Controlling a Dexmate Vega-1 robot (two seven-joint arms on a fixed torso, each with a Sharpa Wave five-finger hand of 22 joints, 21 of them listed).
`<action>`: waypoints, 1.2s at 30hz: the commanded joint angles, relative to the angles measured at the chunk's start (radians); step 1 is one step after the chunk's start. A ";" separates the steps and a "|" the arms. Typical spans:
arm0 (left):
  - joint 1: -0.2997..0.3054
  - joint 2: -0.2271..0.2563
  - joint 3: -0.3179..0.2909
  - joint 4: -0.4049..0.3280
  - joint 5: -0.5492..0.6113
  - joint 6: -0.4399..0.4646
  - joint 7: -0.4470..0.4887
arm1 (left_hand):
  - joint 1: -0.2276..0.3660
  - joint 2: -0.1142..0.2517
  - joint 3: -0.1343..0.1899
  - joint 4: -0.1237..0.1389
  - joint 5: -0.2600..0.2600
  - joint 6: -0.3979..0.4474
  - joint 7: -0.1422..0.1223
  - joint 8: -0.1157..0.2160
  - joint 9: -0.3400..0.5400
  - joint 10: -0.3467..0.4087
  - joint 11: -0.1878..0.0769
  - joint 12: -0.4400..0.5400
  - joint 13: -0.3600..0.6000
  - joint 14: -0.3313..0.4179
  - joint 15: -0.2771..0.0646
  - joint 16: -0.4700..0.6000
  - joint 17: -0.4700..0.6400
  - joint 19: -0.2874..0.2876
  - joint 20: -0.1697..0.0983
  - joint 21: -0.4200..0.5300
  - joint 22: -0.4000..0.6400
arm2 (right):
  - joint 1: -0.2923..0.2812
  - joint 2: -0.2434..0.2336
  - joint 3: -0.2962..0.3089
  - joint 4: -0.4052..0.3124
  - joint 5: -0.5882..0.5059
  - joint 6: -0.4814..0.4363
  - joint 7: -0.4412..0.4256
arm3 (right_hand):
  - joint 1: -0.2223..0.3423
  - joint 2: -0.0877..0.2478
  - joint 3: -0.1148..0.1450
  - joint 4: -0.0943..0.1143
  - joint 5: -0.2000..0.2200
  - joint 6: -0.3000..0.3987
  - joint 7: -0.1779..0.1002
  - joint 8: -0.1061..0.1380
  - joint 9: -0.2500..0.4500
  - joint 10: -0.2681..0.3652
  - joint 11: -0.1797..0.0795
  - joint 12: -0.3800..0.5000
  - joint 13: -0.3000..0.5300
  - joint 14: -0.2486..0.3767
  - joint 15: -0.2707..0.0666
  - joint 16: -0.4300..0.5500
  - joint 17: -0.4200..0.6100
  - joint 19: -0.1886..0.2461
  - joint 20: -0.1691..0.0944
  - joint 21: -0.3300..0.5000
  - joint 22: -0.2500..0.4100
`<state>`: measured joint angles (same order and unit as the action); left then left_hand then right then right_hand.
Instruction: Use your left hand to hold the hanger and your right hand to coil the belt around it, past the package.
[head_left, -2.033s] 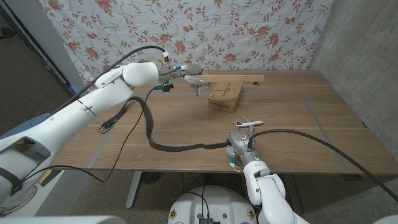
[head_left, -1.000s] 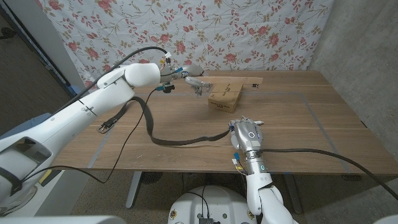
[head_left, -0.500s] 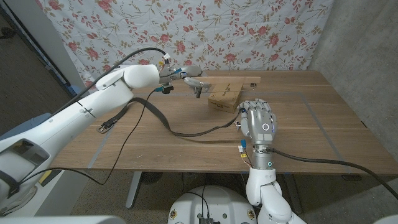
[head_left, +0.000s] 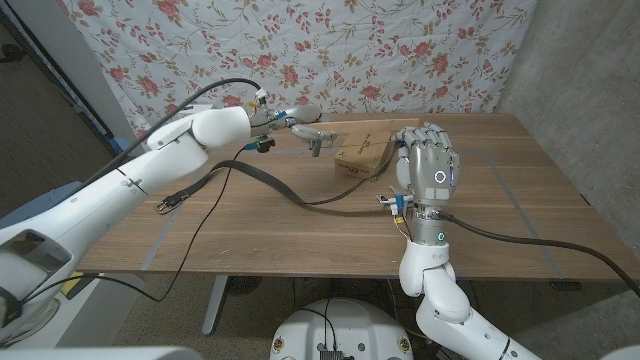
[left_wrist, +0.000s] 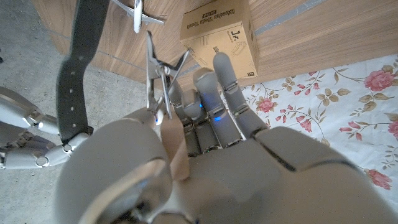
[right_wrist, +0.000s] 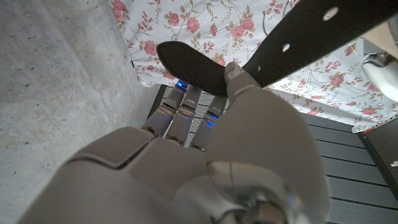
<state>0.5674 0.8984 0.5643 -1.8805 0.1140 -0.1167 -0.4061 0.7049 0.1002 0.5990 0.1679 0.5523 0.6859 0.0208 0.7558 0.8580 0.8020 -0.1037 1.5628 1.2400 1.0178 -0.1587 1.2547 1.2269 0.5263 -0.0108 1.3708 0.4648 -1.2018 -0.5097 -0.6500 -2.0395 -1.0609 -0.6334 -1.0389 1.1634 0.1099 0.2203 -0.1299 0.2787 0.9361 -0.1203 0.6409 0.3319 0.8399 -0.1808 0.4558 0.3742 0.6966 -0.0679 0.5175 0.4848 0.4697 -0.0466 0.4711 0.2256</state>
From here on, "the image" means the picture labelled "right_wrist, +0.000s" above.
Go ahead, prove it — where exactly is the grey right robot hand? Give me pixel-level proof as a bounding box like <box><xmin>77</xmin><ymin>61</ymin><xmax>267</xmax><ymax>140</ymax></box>
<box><xmin>17</xmin><ymin>61</ymin><xmax>330</xmax><ymax>224</ymax></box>

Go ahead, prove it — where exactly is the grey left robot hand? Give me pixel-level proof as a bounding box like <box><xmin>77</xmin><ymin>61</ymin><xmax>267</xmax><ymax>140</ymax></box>
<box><xmin>361</xmin><ymin>52</ymin><xmax>398</xmax><ymax>103</ymax></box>

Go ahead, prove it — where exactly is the dark brown leather belt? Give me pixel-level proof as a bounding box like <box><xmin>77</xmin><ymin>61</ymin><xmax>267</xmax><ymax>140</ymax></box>
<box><xmin>156</xmin><ymin>0</ymin><xmax>398</xmax><ymax>98</ymax></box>

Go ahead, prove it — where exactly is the floral backdrop cloth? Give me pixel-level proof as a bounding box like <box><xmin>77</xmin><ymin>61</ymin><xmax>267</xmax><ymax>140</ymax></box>
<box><xmin>110</xmin><ymin>0</ymin><xmax>398</xmax><ymax>134</ymax></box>

